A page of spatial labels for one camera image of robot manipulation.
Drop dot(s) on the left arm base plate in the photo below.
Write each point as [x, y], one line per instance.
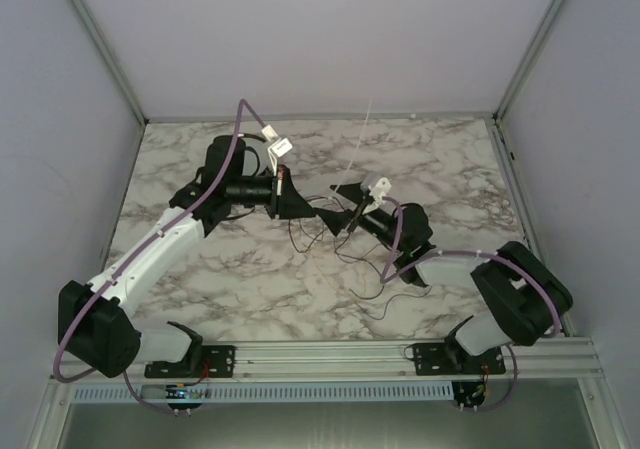
[208, 361]

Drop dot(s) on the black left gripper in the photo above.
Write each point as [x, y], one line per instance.
[288, 203]

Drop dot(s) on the right aluminium frame post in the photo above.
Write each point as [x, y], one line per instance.
[533, 51]

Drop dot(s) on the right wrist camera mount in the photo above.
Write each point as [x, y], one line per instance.
[375, 188]

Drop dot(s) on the right controller board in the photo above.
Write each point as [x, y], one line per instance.
[471, 396]

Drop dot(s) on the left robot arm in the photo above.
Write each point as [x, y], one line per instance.
[94, 319]

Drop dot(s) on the left aluminium frame post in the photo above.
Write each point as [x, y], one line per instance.
[108, 56]

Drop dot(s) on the front aluminium rail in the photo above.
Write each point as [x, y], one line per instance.
[387, 360]

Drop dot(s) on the aluminium frame rail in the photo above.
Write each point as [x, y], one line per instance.
[328, 116]
[515, 186]

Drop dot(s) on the left controller board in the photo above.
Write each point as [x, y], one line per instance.
[185, 398]

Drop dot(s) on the right aluminium frame rail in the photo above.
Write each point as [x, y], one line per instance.
[515, 186]

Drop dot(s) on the round brown-rimmed white dish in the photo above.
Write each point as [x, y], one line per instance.
[251, 149]

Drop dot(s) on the aluminium frame post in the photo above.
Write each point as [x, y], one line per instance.
[533, 51]
[108, 56]

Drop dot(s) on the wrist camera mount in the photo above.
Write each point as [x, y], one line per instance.
[375, 188]
[276, 146]

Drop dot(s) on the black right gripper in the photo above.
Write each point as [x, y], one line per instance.
[338, 219]

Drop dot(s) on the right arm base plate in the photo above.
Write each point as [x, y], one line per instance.
[442, 358]

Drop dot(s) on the controller board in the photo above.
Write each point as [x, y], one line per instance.
[471, 396]
[185, 398]

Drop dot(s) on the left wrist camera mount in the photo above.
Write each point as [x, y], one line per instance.
[276, 146]

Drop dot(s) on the aluminium back frame rail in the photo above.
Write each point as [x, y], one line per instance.
[328, 116]

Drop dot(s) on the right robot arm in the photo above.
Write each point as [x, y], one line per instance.
[525, 300]

